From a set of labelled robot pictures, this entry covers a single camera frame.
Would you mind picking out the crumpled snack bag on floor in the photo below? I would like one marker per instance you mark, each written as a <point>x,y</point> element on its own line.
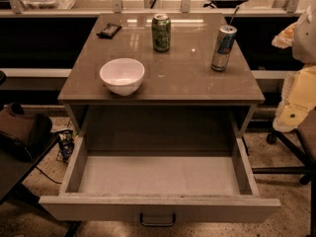
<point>66,144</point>

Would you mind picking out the white bowl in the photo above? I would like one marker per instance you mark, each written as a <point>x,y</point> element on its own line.
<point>122,76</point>

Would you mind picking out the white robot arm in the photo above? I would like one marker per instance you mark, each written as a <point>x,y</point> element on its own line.
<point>304,39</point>

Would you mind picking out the black drawer handle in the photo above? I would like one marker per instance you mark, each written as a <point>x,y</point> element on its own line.
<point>157,221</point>

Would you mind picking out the green soda can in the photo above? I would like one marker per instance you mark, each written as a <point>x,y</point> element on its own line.
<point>161,32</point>

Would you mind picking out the grey drawer cabinet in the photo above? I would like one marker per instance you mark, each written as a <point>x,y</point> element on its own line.
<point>182,106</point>

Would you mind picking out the open top drawer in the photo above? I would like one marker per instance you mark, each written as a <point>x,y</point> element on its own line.
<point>194,188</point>

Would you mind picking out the dark snack bar wrapper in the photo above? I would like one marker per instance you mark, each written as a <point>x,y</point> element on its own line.
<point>109,31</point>

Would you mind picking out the black office chair right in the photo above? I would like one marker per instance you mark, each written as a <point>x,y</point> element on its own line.
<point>306,154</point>

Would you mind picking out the dark chair with bag left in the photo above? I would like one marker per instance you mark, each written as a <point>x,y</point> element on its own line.
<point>24,142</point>

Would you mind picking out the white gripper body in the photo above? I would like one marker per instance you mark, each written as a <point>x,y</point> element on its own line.
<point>306,39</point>

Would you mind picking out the silver blue redbull can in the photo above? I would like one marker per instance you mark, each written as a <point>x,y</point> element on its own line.
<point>224,42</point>

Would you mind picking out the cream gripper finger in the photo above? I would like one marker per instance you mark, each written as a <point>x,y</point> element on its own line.
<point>285,37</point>

